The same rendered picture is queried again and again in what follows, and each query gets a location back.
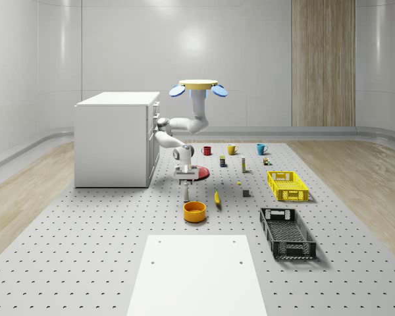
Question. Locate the yellow banana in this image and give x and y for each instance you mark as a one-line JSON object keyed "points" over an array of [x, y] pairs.
{"points": [[217, 198]]}

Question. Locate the yellow basket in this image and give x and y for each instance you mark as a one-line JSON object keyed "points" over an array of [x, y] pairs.
{"points": [[288, 194]]}

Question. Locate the yellow bowl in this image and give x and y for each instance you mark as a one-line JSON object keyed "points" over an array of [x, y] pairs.
{"points": [[194, 215]]}

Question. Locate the flat-sided can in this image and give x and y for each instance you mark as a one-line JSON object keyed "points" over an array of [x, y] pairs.
{"points": [[222, 162]]}

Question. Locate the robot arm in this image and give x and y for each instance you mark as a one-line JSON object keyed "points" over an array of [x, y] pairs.
{"points": [[197, 112]]}

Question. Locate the grey cube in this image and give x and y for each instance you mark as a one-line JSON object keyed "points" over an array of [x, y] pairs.
{"points": [[246, 193]]}

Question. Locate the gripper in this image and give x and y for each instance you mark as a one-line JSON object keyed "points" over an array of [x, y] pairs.
{"points": [[185, 172]]}

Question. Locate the white board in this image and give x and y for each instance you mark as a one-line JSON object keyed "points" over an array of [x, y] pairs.
{"points": [[197, 276]]}

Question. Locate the drone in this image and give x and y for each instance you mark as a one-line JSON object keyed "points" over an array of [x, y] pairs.
{"points": [[198, 85]]}

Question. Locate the puzzle cube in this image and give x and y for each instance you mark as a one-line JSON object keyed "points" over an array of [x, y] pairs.
{"points": [[266, 161]]}

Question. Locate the red mug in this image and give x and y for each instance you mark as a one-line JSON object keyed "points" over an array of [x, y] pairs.
{"points": [[206, 150]]}

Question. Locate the dark grey basket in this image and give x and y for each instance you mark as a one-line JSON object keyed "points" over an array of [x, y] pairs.
{"points": [[294, 250]]}

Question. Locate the yellow white box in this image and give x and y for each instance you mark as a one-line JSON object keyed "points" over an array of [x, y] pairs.
{"points": [[243, 164]]}

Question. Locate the yellow mug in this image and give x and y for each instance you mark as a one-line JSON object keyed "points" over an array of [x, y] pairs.
{"points": [[231, 149]]}

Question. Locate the white cabinet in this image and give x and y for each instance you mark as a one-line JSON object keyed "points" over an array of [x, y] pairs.
{"points": [[112, 145]]}

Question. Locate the blue mug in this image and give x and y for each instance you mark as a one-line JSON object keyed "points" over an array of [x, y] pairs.
{"points": [[261, 149]]}

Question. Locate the red plate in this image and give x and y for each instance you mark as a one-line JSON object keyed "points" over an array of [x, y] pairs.
{"points": [[202, 172]]}

